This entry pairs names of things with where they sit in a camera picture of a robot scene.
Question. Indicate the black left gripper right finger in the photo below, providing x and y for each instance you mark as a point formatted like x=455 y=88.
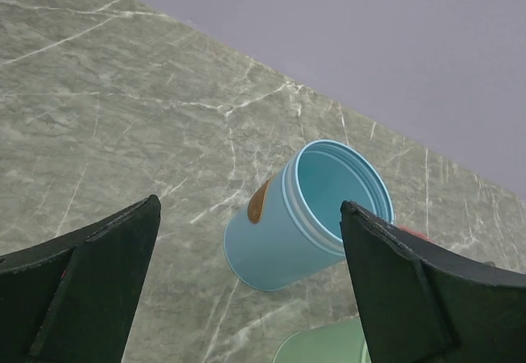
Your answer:
x=419 y=302

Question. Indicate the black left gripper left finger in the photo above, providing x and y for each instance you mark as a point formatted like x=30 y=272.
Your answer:
x=74 y=298

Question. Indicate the pink dotted plate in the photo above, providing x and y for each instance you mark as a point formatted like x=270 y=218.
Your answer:
x=415 y=233

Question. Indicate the green cylindrical container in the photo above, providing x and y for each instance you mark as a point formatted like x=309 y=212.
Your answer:
x=342 y=342

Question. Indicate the blue cylindrical container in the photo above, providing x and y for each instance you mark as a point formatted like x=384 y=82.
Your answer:
x=289 y=229

